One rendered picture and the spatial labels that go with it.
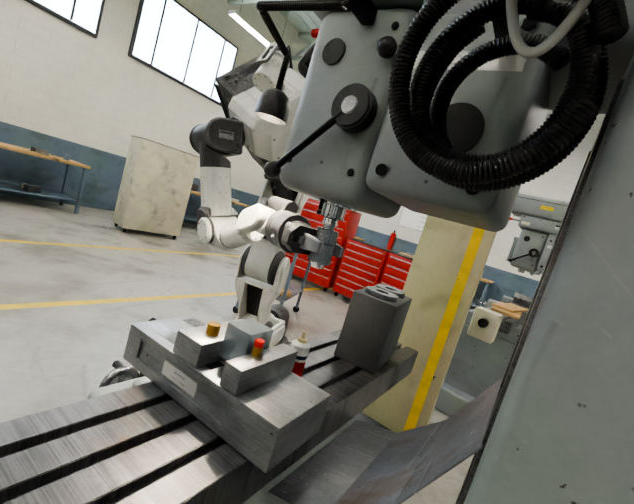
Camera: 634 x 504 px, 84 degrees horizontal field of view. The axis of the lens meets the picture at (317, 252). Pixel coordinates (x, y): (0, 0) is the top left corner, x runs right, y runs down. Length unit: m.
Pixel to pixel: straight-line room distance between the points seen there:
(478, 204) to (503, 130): 0.09
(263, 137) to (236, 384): 0.76
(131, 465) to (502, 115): 0.63
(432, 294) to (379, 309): 1.49
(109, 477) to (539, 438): 0.45
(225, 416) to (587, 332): 0.45
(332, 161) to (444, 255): 1.83
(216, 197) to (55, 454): 0.74
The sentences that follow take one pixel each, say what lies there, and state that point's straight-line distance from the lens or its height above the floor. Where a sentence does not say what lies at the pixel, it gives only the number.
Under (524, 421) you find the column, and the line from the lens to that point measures 0.39.
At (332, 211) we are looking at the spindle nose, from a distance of 0.68.
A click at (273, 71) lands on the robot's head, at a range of 1.08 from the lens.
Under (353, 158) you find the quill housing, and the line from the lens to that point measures 0.59.
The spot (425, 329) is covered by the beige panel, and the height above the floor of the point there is 0.76.
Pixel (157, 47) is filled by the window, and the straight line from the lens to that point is 9.17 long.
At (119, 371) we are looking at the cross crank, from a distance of 1.22.
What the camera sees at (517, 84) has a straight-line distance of 0.54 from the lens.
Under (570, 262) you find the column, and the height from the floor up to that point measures 1.31.
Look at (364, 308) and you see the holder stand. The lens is 0.93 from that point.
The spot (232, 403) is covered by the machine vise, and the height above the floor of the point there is 0.99.
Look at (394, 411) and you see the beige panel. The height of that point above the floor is 0.16.
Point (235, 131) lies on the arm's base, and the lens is 1.11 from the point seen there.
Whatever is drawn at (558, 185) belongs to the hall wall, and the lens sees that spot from 9.83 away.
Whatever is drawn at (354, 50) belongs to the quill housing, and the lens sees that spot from 0.67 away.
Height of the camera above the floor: 1.29
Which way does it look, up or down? 6 degrees down
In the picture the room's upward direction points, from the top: 17 degrees clockwise
